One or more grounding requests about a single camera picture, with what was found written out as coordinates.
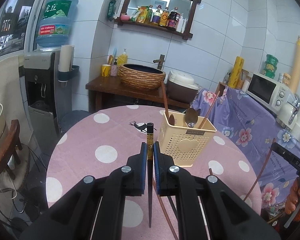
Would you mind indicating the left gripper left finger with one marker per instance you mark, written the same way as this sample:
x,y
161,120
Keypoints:
x,y
93,208

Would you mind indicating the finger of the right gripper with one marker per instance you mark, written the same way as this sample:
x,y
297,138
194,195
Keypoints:
x,y
292,159

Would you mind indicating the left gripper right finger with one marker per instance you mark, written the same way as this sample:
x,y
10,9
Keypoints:
x,y
206,207

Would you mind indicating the metal spoon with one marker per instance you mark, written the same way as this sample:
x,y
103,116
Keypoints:
x,y
191,117

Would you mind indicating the black gold chopstick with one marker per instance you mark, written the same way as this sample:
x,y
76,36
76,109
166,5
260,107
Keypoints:
x,y
150,141

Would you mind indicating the brown wooden chopstick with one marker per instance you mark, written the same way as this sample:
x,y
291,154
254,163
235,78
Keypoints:
x,y
165,101

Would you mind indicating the dark wooden spoon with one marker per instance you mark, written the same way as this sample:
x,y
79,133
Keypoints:
x,y
171,120

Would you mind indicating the right hand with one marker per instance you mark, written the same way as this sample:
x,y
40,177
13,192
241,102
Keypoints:
x,y
293,200

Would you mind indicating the white kettle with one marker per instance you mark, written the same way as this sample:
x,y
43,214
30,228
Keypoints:
x,y
288,113

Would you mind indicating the purple floral cloth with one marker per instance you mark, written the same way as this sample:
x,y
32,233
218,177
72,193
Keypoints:
x,y
252,128

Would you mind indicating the pink polka dot tablecloth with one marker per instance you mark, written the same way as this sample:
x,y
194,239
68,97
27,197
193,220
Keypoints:
x,y
102,142

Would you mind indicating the beige plastic utensil holder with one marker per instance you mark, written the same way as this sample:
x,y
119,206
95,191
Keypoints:
x,y
182,143

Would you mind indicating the white microwave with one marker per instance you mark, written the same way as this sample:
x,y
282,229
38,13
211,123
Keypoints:
x,y
269,93

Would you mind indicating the tall yellow cup stack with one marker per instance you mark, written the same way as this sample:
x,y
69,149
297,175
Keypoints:
x,y
295,75

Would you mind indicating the green noodle cups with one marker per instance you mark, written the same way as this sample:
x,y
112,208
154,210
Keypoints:
x,y
270,66

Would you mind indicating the wooden stool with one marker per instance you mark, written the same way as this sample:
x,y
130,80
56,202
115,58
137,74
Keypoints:
x,y
8,148

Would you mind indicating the yellow roll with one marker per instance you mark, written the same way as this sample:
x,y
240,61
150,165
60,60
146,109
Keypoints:
x,y
234,77

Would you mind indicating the dark wooden side table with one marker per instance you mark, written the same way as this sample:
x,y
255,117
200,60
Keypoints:
x,y
112,85

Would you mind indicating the white rice cooker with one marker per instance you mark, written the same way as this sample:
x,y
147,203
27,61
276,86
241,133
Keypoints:
x,y
181,86

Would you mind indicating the water dispenser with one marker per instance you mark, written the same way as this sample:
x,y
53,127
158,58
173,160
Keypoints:
x,y
49,99

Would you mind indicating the woven basket sink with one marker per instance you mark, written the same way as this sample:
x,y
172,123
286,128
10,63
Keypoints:
x,y
141,77

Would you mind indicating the pink patterned cup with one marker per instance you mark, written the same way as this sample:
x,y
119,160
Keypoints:
x,y
114,70

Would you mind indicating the yellow soap bottle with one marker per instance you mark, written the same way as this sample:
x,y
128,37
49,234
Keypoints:
x,y
123,58

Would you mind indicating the bamboo faucet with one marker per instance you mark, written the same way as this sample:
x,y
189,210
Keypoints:
x,y
160,61

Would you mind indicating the paper cup stack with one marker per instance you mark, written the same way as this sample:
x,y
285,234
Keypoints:
x,y
65,59

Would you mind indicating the blue water bottle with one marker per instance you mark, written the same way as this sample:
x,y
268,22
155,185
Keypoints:
x,y
55,24

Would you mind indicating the soy sauce bottle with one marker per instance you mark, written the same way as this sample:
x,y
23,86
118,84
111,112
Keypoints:
x,y
173,19

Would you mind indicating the wooden framed mirror shelf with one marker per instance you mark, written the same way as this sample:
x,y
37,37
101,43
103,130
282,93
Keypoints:
x,y
154,14

